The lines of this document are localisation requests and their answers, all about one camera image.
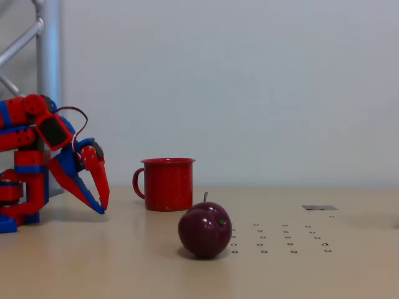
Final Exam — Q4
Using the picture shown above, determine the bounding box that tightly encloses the dark purple plum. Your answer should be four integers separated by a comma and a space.
178, 201, 233, 259

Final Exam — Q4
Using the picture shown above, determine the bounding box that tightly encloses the grey metal diagonal tube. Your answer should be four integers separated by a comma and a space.
0, 17, 45, 68
0, 74, 27, 98

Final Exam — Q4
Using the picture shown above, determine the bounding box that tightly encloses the grey metal vertical pole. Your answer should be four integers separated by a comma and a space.
36, 0, 65, 198

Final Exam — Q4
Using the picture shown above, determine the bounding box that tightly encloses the red speckled enamel mug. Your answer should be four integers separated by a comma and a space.
132, 158, 196, 212

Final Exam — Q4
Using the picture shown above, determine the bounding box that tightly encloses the flat grey tape patch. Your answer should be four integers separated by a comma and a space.
301, 204, 339, 211

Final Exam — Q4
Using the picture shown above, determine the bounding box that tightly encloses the red looped gripper cable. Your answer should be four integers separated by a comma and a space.
55, 106, 89, 153

